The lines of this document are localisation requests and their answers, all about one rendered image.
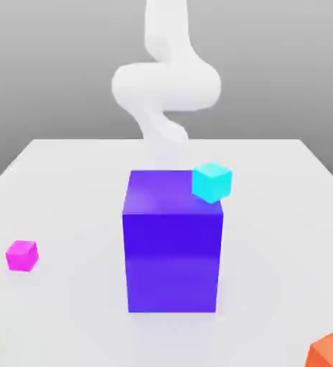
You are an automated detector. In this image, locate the small cyan cube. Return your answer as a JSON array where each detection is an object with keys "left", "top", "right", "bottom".
[{"left": 191, "top": 161, "right": 233, "bottom": 205}]

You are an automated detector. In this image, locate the small magenta cube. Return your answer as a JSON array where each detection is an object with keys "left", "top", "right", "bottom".
[{"left": 4, "top": 239, "right": 40, "bottom": 273}]

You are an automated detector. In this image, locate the small orange cube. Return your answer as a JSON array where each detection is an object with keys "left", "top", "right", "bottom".
[{"left": 304, "top": 332, "right": 333, "bottom": 367}]

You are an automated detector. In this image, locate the large purple box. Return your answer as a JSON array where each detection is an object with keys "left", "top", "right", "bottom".
[{"left": 121, "top": 169, "right": 224, "bottom": 314}]

